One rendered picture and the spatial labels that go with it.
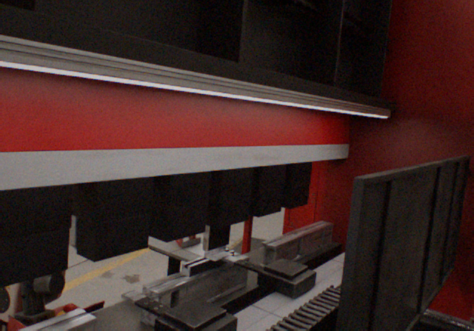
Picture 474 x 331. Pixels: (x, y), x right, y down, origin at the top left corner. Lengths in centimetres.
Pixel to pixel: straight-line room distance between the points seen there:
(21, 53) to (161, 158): 50
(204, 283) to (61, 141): 60
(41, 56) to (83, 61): 5
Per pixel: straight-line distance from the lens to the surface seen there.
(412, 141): 185
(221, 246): 127
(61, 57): 56
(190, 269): 117
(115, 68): 61
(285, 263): 115
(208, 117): 106
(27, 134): 77
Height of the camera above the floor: 142
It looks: 6 degrees down
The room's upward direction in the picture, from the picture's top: 5 degrees clockwise
